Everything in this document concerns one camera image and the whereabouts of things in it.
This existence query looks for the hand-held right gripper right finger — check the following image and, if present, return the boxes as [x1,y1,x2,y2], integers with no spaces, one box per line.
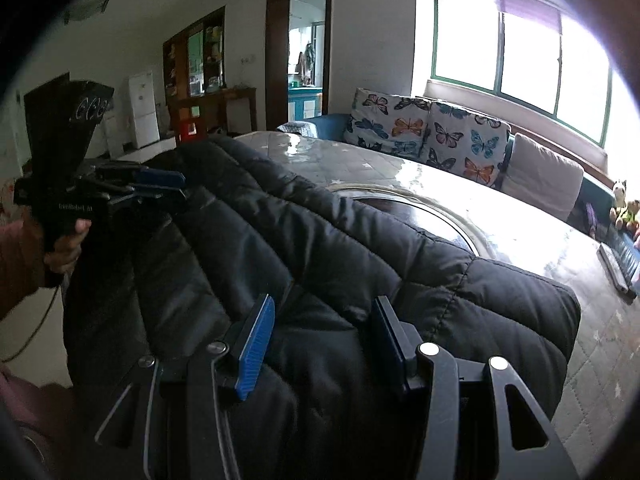
[371,296,583,480]

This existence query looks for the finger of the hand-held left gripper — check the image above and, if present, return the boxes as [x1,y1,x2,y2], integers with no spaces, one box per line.
[95,162,187,189]
[100,182,189,207]

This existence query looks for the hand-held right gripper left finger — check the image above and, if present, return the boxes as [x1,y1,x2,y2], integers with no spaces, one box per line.
[95,294,277,480]

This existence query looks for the black puffer jacket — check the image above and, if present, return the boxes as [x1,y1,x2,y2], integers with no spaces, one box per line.
[62,134,582,480]

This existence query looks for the person's left forearm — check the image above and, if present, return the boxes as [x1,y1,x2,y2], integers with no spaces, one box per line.
[0,220,49,322]

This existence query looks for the hanging clothes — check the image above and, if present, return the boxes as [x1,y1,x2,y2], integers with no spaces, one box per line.
[295,42,317,87]

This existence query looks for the person's left hand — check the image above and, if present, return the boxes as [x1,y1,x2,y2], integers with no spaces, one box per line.
[42,217,93,289]

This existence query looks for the white drawer cabinet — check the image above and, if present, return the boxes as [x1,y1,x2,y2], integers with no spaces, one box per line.
[128,70,161,150]

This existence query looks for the grey ceiling fixture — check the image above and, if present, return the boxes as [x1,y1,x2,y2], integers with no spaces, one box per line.
[62,0,111,24]

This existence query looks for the wooden display cabinet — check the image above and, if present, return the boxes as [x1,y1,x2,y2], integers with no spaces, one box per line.
[162,6,257,137]

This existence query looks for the blue cabinet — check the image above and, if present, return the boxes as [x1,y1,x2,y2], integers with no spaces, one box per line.
[288,87,324,122]

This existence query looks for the blue sofa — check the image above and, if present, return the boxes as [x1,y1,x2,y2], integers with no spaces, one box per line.
[277,112,640,261]

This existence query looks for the butterfly print cushion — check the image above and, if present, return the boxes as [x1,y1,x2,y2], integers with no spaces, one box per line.
[425,101,512,190]
[344,87,432,157]

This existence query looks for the beige cushion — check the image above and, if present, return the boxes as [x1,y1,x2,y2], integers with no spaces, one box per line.
[501,132,585,222]

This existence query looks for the person's pink clothing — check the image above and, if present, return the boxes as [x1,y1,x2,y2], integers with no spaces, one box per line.
[0,364,76,431]

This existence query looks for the remote controls on table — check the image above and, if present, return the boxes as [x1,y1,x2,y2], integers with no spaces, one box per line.
[598,242,638,302]

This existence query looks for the white plush toy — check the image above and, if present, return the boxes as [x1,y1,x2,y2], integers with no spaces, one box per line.
[610,179,630,212]

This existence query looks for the brown plush toy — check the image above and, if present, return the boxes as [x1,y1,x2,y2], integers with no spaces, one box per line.
[616,200,640,235]

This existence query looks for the green framed window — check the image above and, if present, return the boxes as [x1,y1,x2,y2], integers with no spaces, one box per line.
[431,0,614,150]

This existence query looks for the purple window blind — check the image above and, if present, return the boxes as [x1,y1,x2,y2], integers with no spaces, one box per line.
[434,0,564,36]

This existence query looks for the brown door frame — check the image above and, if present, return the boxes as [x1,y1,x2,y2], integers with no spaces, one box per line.
[265,0,334,132]

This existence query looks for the black cable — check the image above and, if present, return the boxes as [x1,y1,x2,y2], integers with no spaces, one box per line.
[0,280,69,364]

